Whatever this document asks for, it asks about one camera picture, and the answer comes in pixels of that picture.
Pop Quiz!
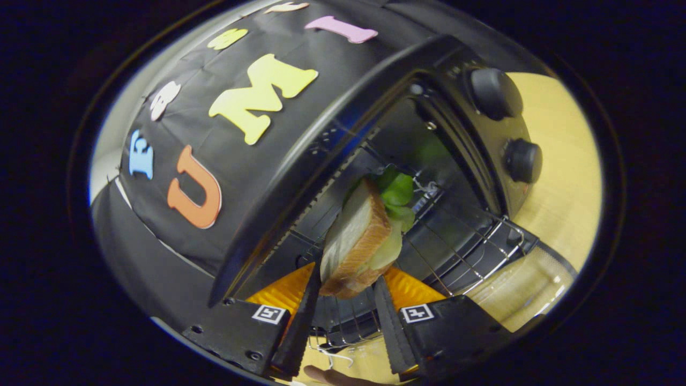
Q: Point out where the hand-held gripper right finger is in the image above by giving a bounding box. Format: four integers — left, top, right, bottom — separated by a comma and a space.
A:
374, 265, 512, 378

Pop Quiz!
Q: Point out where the toy sandwich with lettuce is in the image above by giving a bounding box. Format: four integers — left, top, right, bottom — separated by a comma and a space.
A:
320, 165, 417, 300

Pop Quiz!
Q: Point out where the white string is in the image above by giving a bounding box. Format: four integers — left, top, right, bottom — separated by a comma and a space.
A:
315, 343, 355, 369

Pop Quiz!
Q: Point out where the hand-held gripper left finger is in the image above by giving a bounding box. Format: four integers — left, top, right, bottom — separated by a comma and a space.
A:
181, 260, 323, 377

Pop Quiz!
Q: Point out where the black toaster oven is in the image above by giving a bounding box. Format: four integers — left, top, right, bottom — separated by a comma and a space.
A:
209, 35, 579, 352

